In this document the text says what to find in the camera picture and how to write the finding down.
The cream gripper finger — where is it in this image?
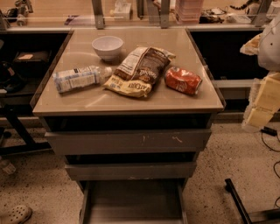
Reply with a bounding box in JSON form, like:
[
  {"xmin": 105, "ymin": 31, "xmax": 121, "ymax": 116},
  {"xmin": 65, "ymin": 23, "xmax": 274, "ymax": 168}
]
[
  {"xmin": 241, "ymin": 72, "xmax": 280, "ymax": 132},
  {"xmin": 240, "ymin": 34, "xmax": 261, "ymax": 56}
]

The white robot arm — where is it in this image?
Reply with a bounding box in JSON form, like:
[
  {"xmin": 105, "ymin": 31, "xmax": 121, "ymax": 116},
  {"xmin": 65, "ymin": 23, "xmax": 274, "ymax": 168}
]
[{"xmin": 240, "ymin": 15, "xmax": 280, "ymax": 132}]

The grey top drawer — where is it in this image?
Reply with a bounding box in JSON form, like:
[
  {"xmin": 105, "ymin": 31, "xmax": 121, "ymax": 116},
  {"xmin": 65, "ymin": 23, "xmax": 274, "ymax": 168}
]
[{"xmin": 45, "ymin": 129, "xmax": 211, "ymax": 155}]

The grey middle drawer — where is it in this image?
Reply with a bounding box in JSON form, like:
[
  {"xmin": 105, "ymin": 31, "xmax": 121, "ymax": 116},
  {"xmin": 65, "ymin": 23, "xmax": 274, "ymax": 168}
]
[{"xmin": 65, "ymin": 162, "xmax": 196, "ymax": 180}]

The grey drawer cabinet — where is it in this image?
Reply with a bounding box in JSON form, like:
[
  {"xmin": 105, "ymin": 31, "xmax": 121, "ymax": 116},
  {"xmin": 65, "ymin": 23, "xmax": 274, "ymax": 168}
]
[{"xmin": 30, "ymin": 27, "xmax": 227, "ymax": 224}]

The open grey bottom drawer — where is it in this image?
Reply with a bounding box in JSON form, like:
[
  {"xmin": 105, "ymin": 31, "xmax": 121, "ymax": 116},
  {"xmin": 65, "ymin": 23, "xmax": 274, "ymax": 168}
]
[{"xmin": 79, "ymin": 179, "xmax": 188, "ymax": 224}]

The pink plastic container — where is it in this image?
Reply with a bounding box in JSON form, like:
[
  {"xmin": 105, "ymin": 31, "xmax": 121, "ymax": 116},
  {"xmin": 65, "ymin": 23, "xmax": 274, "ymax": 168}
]
[{"xmin": 175, "ymin": 0, "xmax": 204, "ymax": 24}]

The brown yellow chip bag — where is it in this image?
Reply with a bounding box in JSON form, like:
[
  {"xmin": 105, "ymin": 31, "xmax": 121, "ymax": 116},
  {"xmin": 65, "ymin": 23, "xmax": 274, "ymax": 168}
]
[{"xmin": 103, "ymin": 46, "xmax": 176, "ymax": 98}]

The black metal stand leg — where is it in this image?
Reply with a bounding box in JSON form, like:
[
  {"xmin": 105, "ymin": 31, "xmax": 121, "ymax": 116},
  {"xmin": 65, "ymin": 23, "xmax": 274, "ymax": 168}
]
[{"xmin": 225, "ymin": 178, "xmax": 280, "ymax": 224}]

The white ceramic bowl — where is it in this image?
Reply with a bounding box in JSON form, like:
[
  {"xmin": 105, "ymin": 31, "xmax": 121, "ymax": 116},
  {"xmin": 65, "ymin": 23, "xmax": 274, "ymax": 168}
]
[{"xmin": 92, "ymin": 36, "xmax": 123, "ymax": 61}]

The clear plastic water bottle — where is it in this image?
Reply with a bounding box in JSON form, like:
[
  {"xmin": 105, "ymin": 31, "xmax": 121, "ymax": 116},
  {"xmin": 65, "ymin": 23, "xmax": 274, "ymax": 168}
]
[{"xmin": 52, "ymin": 66, "xmax": 113, "ymax": 94}]

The black box on shelf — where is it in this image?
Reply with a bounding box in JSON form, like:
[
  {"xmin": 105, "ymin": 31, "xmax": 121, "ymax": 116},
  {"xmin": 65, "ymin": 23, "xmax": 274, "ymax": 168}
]
[{"xmin": 13, "ymin": 51, "xmax": 51, "ymax": 69}]

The white perforated clog shoe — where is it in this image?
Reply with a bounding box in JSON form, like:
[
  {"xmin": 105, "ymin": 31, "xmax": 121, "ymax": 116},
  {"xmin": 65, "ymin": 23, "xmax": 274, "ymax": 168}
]
[{"xmin": 0, "ymin": 205, "xmax": 32, "ymax": 224}]

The black power adapter with cable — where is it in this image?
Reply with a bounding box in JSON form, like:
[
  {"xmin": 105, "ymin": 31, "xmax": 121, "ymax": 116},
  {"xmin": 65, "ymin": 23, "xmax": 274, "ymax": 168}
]
[{"xmin": 261, "ymin": 127, "xmax": 280, "ymax": 152}]

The black table frame leg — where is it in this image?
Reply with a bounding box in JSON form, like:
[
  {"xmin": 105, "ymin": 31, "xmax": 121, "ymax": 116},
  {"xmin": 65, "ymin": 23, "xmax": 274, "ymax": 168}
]
[{"xmin": 0, "ymin": 107, "xmax": 51, "ymax": 156}]

